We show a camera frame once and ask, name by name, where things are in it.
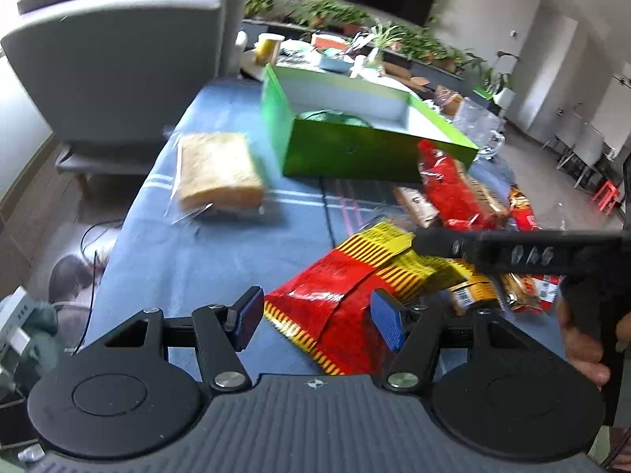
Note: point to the red yellow striped snack bag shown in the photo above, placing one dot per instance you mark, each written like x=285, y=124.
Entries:
x=324, y=310

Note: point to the orange box on table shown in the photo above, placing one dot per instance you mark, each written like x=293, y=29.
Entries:
x=325, y=41

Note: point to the tall potted plant white pot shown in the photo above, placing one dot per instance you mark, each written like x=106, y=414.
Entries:
x=494, y=85

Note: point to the red monkey snack bag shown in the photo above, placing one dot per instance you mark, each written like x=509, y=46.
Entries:
x=529, y=292

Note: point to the person's right hand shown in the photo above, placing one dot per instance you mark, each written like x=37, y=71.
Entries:
x=582, y=351

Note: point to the grey armchair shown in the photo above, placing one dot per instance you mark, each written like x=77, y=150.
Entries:
x=110, y=76

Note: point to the clear toast bread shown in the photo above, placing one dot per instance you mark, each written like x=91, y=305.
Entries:
x=214, y=172

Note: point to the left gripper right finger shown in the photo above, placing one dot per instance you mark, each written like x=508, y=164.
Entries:
x=412, y=336

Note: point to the white round coffee table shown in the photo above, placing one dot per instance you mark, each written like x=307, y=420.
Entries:
x=309, y=63

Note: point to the light blue tray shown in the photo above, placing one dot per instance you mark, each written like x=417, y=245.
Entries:
x=335, y=63

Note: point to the potted green plant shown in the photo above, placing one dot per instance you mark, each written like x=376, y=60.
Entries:
x=258, y=8

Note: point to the spider plant in vase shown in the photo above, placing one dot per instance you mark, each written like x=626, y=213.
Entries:
x=380, y=37

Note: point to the clear glass mug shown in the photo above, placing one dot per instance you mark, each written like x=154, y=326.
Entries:
x=481, y=126

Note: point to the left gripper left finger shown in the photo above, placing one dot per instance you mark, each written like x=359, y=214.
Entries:
x=221, y=332

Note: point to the green cardboard box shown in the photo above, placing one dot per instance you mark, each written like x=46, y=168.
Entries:
x=386, y=152

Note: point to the blue checked tablecloth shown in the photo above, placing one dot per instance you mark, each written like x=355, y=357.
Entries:
x=174, y=268

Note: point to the yellow barcode snack packet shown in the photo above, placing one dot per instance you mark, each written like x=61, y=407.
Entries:
x=477, y=292

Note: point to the yellow tin can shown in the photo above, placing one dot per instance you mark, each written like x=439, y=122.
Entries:
x=268, y=48

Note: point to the orange bread roll packet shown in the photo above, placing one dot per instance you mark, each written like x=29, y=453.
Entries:
x=418, y=208

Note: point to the green snack bag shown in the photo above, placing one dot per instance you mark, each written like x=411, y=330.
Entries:
x=334, y=117

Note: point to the red rice cracker bag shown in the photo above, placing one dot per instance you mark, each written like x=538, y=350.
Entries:
x=463, y=203

